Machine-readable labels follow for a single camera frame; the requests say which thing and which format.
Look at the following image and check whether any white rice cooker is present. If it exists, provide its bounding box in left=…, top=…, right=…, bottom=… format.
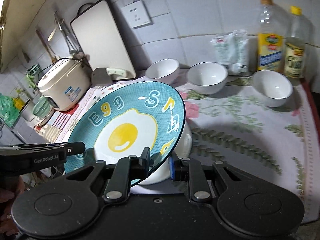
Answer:
left=37, top=58, right=91, bottom=112

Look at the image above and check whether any blue egg plate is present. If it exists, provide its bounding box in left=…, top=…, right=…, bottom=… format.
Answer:
left=65, top=81, right=185, bottom=173

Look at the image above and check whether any wooden spatula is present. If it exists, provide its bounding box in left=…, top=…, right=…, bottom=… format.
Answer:
left=35, top=28, right=58, bottom=63

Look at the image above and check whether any person's hand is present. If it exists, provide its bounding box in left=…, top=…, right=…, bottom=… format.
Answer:
left=1, top=176, right=25, bottom=237

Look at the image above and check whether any cleaver with white handle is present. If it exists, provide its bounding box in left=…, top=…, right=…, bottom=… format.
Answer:
left=91, top=68, right=127, bottom=86

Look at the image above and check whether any floral tablecloth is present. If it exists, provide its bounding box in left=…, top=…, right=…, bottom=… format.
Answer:
left=41, top=77, right=319, bottom=223

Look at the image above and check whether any hanging ladle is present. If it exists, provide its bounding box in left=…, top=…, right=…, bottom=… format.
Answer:
left=47, top=11, right=80, bottom=55

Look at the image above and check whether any white cutting board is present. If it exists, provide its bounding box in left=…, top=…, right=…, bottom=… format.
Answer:
left=70, top=0, right=136, bottom=80

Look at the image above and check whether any white bowl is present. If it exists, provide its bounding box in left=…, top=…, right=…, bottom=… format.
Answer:
left=138, top=121, right=193, bottom=186
left=252, top=70, right=293, bottom=108
left=145, top=59, right=180, bottom=85
left=185, top=62, right=228, bottom=95

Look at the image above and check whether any white vinegar bottle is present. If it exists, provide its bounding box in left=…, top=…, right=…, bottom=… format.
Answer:
left=284, top=5, right=305, bottom=79

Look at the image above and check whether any green bowl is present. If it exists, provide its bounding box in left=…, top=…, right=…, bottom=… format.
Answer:
left=33, top=96, right=53, bottom=118

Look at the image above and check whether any white salt bag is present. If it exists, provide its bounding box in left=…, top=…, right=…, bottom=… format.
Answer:
left=210, top=29, right=249, bottom=76

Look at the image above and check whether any white wall socket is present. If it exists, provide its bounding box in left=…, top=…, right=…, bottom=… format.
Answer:
left=121, top=0, right=151, bottom=29

